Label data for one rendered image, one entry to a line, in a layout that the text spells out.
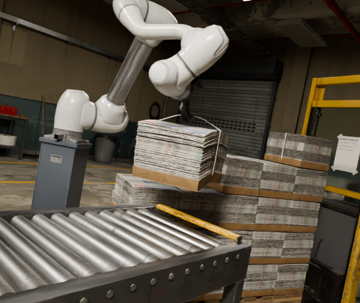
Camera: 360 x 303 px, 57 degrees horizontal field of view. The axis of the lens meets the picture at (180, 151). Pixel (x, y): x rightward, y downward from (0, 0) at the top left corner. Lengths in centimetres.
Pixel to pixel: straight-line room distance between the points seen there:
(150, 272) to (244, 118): 896
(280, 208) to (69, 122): 147
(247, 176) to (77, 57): 744
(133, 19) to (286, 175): 145
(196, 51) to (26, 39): 760
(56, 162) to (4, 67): 665
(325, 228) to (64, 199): 219
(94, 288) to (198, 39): 78
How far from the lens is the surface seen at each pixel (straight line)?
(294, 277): 271
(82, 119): 181
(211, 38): 112
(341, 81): 309
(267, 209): 232
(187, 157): 125
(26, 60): 855
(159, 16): 164
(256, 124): 949
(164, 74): 108
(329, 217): 313
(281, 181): 235
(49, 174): 183
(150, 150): 131
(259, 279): 248
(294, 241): 257
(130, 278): 82
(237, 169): 210
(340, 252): 308
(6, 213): 119
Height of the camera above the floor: 114
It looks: 3 degrees down
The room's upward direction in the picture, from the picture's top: 10 degrees clockwise
